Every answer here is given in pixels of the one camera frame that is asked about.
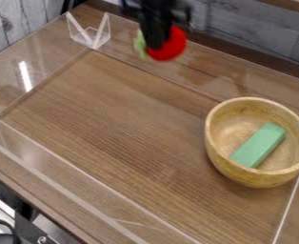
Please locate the black equipment with cable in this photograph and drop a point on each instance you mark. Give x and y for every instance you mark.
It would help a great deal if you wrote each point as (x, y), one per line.
(20, 231)

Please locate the wooden bowl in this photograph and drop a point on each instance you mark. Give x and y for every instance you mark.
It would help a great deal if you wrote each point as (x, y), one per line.
(231, 122)

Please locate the red plush strawberry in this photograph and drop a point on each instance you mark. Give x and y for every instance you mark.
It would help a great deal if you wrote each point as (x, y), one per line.
(171, 50)

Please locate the green rectangular block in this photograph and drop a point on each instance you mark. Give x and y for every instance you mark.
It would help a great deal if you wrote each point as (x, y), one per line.
(259, 145)

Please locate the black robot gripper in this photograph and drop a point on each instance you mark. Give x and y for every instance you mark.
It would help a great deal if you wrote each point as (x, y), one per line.
(159, 13)

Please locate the clear acrylic enclosure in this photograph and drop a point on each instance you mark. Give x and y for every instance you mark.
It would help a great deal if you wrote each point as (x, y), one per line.
(102, 141)

